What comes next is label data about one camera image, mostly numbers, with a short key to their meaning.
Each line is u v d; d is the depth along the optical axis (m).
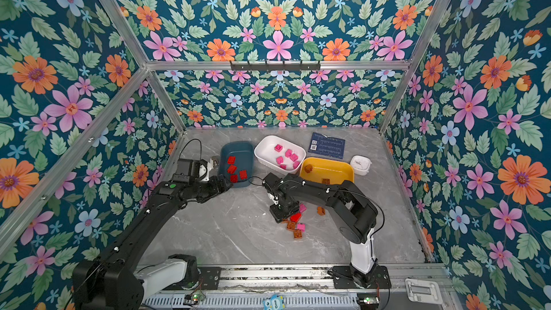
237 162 1.05
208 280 0.74
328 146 1.11
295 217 0.86
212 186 0.72
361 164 1.01
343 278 0.72
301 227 0.84
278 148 1.09
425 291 0.69
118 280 0.38
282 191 0.64
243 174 1.01
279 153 1.09
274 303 0.68
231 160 1.05
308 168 1.01
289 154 1.07
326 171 1.04
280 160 1.04
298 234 0.82
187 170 0.63
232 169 1.01
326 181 0.96
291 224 0.86
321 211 0.88
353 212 0.50
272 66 0.92
